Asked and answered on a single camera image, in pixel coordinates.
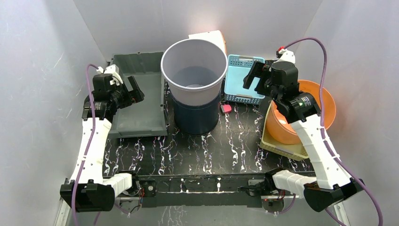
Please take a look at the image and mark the light blue plastic basket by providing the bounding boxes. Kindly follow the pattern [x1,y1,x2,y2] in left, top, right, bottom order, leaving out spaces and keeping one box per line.
[224,54,265,105]

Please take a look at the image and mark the grey plastic bin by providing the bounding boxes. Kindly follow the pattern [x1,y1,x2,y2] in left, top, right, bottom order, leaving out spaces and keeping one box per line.
[107,51,169,139]

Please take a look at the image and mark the orange plastic bucket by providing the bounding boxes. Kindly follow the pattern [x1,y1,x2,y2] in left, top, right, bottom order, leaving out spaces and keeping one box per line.
[266,80,336,145]

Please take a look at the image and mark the dark blue bucket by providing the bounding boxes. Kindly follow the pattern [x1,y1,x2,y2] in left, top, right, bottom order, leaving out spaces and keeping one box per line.
[172,94,221,136]

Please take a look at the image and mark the light grey plastic bucket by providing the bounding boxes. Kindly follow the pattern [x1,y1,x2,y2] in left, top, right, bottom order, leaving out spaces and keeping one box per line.
[160,39,228,106]

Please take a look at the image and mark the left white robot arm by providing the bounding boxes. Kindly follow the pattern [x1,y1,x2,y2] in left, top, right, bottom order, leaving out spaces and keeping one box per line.
[60,73,144,212]

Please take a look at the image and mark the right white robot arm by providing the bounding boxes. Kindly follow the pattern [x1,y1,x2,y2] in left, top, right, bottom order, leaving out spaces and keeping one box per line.
[243,61,364,212]

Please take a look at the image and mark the cream cylindrical container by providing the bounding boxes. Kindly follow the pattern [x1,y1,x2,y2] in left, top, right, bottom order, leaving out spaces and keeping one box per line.
[188,30,227,54]

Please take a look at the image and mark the small pink eraser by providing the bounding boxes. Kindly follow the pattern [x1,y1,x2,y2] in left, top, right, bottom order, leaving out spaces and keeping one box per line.
[221,105,232,114]

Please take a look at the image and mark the yellow plastic basket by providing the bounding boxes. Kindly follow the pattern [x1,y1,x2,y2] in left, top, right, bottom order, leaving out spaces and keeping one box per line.
[259,120,309,161]

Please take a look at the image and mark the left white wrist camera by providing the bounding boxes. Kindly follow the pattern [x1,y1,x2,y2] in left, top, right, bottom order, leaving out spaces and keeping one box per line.
[96,64,123,86]

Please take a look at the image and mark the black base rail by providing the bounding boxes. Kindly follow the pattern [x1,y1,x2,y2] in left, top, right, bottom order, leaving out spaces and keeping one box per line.
[118,171,315,209]

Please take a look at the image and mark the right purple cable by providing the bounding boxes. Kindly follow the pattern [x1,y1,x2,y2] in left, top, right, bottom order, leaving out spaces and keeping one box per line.
[282,38,383,226]

